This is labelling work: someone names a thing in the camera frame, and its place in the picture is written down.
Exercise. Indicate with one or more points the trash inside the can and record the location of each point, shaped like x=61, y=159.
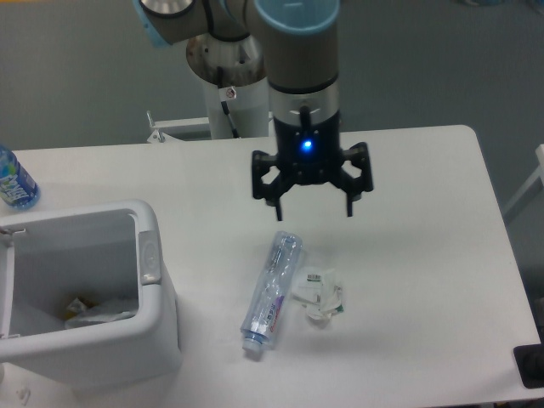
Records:
x=81, y=312

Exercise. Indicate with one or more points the black clamp at table edge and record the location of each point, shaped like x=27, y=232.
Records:
x=529, y=360

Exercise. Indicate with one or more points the white paper wrapper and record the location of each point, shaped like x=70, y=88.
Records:
x=320, y=292

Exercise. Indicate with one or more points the clear plastic bottle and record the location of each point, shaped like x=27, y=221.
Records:
x=263, y=316

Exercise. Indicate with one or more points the white pedestal base frame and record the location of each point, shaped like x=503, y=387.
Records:
x=192, y=129

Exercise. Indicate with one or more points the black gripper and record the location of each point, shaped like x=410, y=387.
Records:
x=307, y=144

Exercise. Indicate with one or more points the blue labelled water bottle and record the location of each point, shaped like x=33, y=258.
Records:
x=18, y=189

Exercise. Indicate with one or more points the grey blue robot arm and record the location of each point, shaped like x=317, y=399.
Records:
x=292, y=47

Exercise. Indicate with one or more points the white frame at right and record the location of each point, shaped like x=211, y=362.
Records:
x=527, y=192

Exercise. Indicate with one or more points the white plastic trash can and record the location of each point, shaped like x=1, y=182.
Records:
x=97, y=253

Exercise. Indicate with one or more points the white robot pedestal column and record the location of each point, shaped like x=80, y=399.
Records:
x=234, y=83

